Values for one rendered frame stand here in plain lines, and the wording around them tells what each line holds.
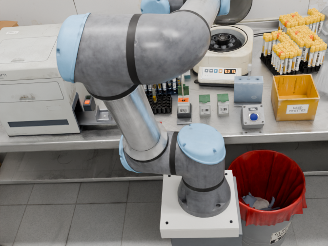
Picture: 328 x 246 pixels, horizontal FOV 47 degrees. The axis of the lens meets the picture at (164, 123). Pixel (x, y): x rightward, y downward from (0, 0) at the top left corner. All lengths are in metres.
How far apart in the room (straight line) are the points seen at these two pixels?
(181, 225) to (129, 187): 1.29
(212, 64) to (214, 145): 0.63
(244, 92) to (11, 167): 1.41
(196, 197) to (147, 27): 0.56
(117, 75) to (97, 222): 1.67
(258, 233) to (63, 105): 1.05
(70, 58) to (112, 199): 1.72
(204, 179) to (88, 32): 0.51
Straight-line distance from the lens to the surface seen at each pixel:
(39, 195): 2.46
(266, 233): 1.85
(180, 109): 1.35
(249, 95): 1.42
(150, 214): 2.19
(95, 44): 0.61
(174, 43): 0.60
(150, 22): 0.61
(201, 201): 1.03
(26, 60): 1.31
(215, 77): 1.51
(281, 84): 1.45
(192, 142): 0.93
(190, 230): 1.06
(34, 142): 1.45
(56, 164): 2.20
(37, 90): 1.32
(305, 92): 1.49
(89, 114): 1.42
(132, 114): 0.77
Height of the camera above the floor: 1.82
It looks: 43 degrees down
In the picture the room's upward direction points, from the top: 8 degrees counter-clockwise
